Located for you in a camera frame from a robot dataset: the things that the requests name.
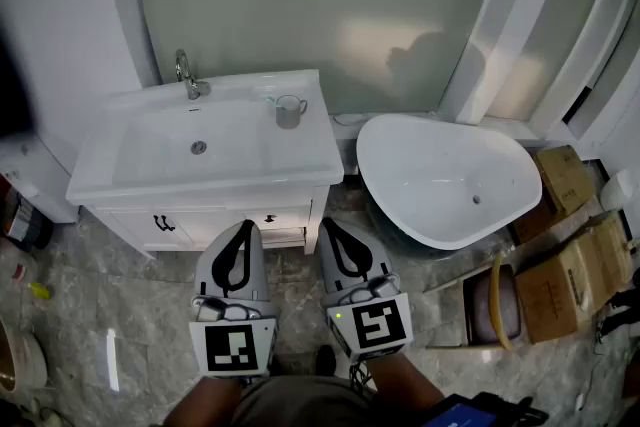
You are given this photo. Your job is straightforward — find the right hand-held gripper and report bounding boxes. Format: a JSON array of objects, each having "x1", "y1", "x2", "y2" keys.
[{"x1": 317, "y1": 216, "x2": 415, "y2": 363}]

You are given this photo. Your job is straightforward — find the flat cardboard box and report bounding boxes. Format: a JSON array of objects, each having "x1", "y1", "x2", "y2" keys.
[{"x1": 508, "y1": 197, "x2": 604, "y2": 247}]

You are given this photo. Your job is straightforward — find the white oval bathtub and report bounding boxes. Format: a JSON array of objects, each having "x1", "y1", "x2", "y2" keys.
[{"x1": 355, "y1": 112, "x2": 544, "y2": 261}]

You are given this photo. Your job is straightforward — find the small cardboard box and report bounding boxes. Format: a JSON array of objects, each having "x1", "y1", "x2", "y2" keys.
[{"x1": 533, "y1": 144, "x2": 597, "y2": 217}]

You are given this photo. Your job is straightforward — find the white vanity cabinet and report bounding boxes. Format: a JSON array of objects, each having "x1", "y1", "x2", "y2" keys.
[{"x1": 81, "y1": 183, "x2": 330, "y2": 262}]

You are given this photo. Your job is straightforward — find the white sliding door frame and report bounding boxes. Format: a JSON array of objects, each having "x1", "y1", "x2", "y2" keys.
[{"x1": 438, "y1": 0, "x2": 640, "y2": 144}]

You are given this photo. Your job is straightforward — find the yellow hose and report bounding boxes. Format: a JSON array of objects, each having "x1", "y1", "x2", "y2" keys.
[{"x1": 490, "y1": 251, "x2": 515, "y2": 351}]

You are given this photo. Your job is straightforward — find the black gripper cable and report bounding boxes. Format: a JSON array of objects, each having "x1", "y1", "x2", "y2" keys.
[{"x1": 348, "y1": 361, "x2": 375, "y2": 392}]

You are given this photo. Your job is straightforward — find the person's left forearm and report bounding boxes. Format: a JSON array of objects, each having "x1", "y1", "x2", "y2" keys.
[{"x1": 167, "y1": 374, "x2": 247, "y2": 427}]

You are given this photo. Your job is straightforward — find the grey cup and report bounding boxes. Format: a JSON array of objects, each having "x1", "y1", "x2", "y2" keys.
[{"x1": 275, "y1": 94, "x2": 309, "y2": 131}]

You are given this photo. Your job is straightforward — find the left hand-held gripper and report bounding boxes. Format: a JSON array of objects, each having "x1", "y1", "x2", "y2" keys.
[{"x1": 188, "y1": 218, "x2": 279, "y2": 379}]

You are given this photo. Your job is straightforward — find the person's right forearm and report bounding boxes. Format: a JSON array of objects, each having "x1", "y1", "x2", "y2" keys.
[{"x1": 368, "y1": 354, "x2": 447, "y2": 416}]

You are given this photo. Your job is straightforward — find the person's grey shorts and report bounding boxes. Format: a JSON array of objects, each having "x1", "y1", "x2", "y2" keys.
[{"x1": 233, "y1": 373, "x2": 392, "y2": 427}]

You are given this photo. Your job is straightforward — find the large cardboard box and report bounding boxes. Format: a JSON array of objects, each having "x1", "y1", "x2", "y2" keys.
[{"x1": 513, "y1": 211, "x2": 637, "y2": 346}]

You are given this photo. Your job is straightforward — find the round beige bucket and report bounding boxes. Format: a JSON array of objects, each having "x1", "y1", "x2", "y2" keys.
[{"x1": 0, "y1": 313, "x2": 49, "y2": 392}]

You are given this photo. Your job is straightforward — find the chrome faucet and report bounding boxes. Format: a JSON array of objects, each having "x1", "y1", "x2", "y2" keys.
[{"x1": 174, "y1": 47, "x2": 212, "y2": 102}]

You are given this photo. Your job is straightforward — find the white side unit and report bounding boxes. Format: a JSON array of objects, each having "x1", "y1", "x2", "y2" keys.
[{"x1": 0, "y1": 133, "x2": 82, "y2": 225}]

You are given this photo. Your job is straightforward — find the white ceramic washbasin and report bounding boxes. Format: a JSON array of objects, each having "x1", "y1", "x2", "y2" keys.
[{"x1": 65, "y1": 68, "x2": 346, "y2": 207}]

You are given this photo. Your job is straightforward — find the black device with blue screen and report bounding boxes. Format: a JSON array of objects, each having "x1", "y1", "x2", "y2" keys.
[{"x1": 398, "y1": 391, "x2": 550, "y2": 427}]

